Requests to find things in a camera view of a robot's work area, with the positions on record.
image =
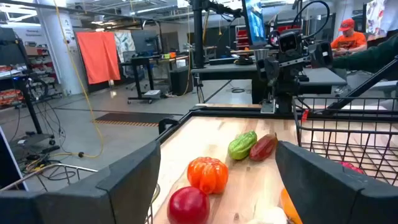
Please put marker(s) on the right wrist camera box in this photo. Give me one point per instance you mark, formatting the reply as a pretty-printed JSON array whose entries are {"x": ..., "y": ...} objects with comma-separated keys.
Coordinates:
[{"x": 289, "y": 42}]

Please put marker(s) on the green ridged gourd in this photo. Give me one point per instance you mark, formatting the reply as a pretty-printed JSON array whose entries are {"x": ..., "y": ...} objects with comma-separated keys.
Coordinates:
[{"x": 242, "y": 145}]

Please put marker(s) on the person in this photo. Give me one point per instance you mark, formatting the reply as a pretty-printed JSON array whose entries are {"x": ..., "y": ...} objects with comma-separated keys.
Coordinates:
[{"x": 348, "y": 40}]

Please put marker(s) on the monitor with blue screen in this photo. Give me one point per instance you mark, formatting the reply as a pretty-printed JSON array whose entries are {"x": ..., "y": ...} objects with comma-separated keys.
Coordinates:
[{"x": 256, "y": 21}]

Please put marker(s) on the black diagonal support bar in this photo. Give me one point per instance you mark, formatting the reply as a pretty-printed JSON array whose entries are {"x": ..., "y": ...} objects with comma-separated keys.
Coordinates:
[{"x": 367, "y": 85}]

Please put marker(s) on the patterned hanging cloth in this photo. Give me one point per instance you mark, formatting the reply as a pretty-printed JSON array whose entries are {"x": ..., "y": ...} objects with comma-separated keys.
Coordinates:
[
  {"x": 374, "y": 15},
  {"x": 124, "y": 43}
]

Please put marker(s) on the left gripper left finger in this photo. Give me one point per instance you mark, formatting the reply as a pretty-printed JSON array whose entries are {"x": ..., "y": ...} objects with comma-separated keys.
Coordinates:
[{"x": 93, "y": 202}]

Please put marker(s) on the white round column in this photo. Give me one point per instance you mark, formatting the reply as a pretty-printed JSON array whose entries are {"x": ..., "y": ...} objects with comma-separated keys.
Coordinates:
[{"x": 59, "y": 62}]

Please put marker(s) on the small red clip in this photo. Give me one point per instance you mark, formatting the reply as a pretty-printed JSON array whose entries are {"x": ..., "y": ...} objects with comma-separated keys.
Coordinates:
[{"x": 305, "y": 115}]

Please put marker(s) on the round red tomato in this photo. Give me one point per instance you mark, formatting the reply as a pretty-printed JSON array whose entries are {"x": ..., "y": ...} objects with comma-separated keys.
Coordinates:
[{"x": 188, "y": 206}]

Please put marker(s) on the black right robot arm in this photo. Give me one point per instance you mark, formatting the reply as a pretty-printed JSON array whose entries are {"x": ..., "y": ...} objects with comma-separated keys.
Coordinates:
[{"x": 286, "y": 96}]

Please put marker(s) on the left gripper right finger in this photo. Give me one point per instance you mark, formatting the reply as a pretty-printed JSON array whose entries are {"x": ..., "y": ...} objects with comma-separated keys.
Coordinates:
[{"x": 335, "y": 199}]

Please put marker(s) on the shelf rack with goods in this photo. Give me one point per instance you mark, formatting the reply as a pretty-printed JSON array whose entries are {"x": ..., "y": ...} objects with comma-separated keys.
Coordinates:
[{"x": 40, "y": 65}]

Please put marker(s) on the black rolling stand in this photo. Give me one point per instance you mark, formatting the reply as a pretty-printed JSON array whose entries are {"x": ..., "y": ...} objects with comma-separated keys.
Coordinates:
[{"x": 31, "y": 105}]

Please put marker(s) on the white black pole stand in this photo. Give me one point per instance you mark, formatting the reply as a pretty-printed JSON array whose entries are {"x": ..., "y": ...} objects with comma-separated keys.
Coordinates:
[{"x": 9, "y": 161}]

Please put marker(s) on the orange ribbed pumpkin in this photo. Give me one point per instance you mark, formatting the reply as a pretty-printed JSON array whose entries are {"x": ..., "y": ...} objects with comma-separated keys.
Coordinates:
[{"x": 207, "y": 175}]

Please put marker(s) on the black yellow striped mat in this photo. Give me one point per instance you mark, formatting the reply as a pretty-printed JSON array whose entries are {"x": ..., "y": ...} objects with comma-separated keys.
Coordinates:
[{"x": 133, "y": 118}]

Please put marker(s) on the white garlic bulb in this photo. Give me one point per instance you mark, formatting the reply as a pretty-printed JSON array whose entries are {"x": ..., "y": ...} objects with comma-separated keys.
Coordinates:
[{"x": 269, "y": 216}]

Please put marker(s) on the red bell pepper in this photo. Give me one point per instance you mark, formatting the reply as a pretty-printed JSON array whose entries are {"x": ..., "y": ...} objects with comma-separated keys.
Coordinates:
[{"x": 351, "y": 167}]

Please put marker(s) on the yellow-orange bell pepper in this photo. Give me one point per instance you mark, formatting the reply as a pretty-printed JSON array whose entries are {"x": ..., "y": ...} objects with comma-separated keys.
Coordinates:
[{"x": 287, "y": 208}]

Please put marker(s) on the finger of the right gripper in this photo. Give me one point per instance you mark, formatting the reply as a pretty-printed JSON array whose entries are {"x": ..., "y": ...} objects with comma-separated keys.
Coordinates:
[
  {"x": 267, "y": 71},
  {"x": 321, "y": 54}
]

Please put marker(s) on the black standing desk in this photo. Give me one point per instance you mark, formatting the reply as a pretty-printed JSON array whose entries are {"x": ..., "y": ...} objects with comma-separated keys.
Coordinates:
[{"x": 140, "y": 60}]

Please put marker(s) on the black vertical post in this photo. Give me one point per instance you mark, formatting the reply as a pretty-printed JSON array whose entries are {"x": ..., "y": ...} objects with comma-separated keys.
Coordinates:
[{"x": 198, "y": 37}]

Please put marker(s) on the orange hanging cloth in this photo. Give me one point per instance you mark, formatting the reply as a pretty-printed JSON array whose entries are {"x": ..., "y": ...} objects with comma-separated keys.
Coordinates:
[{"x": 98, "y": 57}]

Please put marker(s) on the red chili pepper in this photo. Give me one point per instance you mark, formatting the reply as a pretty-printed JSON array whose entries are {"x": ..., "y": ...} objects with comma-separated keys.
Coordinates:
[{"x": 262, "y": 147}]

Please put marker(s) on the black bin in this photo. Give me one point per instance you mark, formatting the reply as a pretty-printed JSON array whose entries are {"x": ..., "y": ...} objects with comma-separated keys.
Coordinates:
[{"x": 180, "y": 81}]

